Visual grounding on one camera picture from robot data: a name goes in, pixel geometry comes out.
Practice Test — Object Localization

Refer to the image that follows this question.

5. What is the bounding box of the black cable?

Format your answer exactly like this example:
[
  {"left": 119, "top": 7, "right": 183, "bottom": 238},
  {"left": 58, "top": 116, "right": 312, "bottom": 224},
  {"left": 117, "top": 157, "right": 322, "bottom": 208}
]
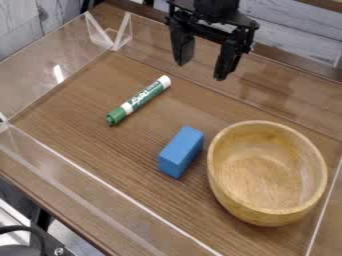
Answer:
[{"left": 0, "top": 225, "right": 46, "bottom": 256}]

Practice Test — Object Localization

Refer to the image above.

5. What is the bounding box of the clear acrylic tray wall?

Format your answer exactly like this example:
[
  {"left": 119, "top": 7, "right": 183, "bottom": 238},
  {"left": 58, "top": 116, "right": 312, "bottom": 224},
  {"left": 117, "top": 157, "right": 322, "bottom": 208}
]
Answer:
[{"left": 0, "top": 7, "right": 342, "bottom": 256}]

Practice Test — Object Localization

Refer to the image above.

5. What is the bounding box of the black metal table frame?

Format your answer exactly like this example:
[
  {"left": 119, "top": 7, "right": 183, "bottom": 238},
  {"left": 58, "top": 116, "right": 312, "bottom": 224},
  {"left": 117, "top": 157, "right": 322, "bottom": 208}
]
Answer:
[{"left": 0, "top": 177, "right": 68, "bottom": 256}]

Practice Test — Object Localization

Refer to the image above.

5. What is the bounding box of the green dry erase marker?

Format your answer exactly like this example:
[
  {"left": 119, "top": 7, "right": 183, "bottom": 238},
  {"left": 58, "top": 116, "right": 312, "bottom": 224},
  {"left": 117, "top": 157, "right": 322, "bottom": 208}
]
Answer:
[{"left": 105, "top": 75, "right": 171, "bottom": 126}]

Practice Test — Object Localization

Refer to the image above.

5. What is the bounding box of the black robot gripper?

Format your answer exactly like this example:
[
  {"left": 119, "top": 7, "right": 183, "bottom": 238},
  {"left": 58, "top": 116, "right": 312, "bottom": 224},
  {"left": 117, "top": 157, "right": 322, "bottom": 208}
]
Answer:
[{"left": 165, "top": 0, "right": 259, "bottom": 81}]

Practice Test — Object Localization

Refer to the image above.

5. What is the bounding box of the blue foam block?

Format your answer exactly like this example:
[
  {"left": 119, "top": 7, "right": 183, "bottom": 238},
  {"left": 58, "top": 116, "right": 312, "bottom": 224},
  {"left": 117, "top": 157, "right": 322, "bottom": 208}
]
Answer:
[{"left": 157, "top": 126, "right": 204, "bottom": 179}]

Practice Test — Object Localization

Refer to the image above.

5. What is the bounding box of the light wooden bowl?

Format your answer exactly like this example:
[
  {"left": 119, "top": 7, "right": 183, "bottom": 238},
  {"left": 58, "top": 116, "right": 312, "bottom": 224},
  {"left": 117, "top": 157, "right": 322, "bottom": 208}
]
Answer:
[{"left": 207, "top": 120, "right": 328, "bottom": 227}]

